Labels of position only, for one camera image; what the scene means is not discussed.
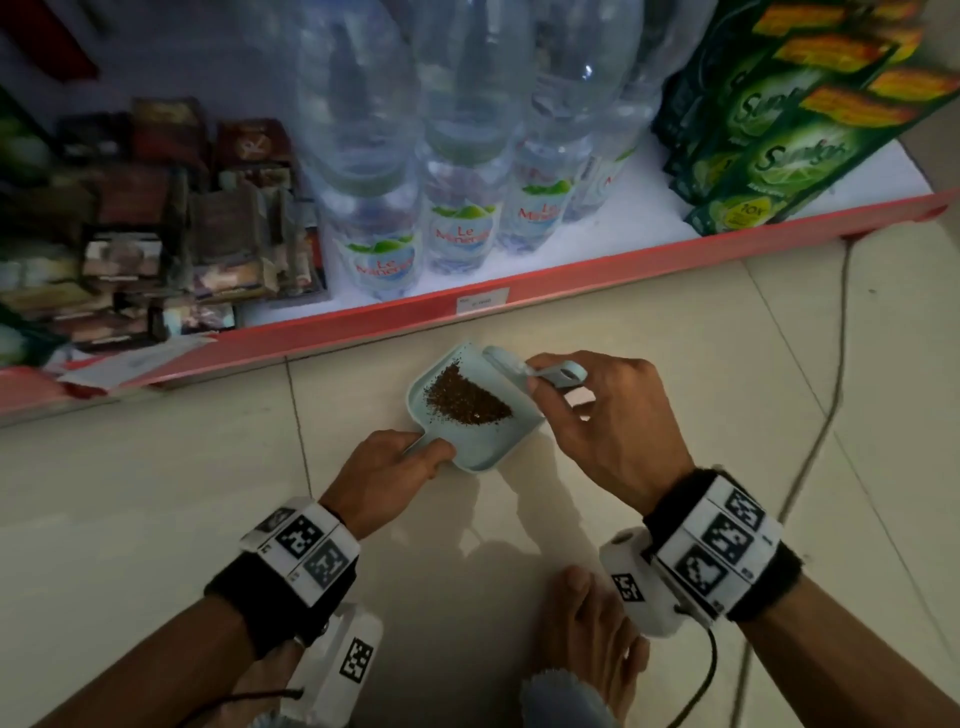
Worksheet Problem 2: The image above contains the person's left forearm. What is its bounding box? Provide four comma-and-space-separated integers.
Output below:
30, 591, 264, 728

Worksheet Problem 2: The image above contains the red shelf upright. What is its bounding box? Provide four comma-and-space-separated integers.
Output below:
0, 0, 101, 82

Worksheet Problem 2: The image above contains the person's right hand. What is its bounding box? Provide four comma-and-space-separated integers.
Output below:
525, 350, 696, 519

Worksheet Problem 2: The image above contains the black left wristband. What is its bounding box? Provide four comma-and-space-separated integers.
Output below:
203, 551, 358, 662

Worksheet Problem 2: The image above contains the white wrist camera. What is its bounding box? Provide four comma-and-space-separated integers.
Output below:
597, 525, 715, 640
287, 602, 385, 728

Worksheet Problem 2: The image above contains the person's left hand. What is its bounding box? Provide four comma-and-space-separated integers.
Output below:
322, 429, 457, 542

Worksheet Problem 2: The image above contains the white marker tracker right wrist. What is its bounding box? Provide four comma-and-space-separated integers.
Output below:
651, 474, 786, 624

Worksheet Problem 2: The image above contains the white marker tracker wrist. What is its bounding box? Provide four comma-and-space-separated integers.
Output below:
239, 496, 362, 609
651, 474, 786, 624

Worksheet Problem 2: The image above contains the white shelf price label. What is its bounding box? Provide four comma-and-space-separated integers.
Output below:
454, 288, 512, 314

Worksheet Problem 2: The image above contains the clear plastic water bottle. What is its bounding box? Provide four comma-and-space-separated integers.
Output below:
496, 0, 648, 254
294, 0, 426, 303
414, 0, 520, 278
561, 0, 717, 224

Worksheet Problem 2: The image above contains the pile of brown debris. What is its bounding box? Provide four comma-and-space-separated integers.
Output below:
423, 361, 516, 428

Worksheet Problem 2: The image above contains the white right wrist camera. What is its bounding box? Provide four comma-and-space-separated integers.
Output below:
597, 525, 715, 640

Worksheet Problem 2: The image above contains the black wristband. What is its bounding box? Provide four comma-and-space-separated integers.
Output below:
642, 468, 805, 625
203, 551, 358, 662

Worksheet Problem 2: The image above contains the black right wristband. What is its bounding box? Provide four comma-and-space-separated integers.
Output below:
642, 468, 805, 625

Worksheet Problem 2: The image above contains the red and white shelf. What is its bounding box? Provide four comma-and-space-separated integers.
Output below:
0, 112, 960, 430

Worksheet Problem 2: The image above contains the white marker tracker left wrist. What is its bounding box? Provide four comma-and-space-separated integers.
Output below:
239, 496, 362, 609

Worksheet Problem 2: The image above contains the white paper sheet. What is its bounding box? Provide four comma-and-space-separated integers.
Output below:
55, 333, 220, 399

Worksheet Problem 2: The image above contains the person's bare foot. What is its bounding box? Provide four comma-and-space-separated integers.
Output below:
534, 565, 651, 726

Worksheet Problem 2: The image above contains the black camera cable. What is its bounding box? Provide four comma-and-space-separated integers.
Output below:
666, 606, 719, 728

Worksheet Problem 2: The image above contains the light blue dustpan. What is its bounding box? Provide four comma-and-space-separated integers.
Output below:
403, 342, 548, 476

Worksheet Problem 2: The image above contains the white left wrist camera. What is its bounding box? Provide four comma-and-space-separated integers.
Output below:
287, 602, 385, 728

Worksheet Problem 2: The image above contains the pile of brown boxes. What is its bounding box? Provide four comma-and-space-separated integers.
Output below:
0, 96, 333, 355

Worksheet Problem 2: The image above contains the row of green pouches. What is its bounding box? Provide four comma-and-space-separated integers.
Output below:
651, 0, 960, 237

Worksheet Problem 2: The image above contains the person's right forearm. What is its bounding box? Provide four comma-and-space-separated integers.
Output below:
738, 576, 960, 728

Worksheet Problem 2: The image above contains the grey floor cable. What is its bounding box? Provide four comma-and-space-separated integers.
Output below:
729, 238, 858, 728

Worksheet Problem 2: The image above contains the light blue hand brush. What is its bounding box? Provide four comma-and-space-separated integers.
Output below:
480, 345, 589, 391

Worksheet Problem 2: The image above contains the fuzzy blue slipper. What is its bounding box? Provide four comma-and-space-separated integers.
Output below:
519, 669, 621, 728

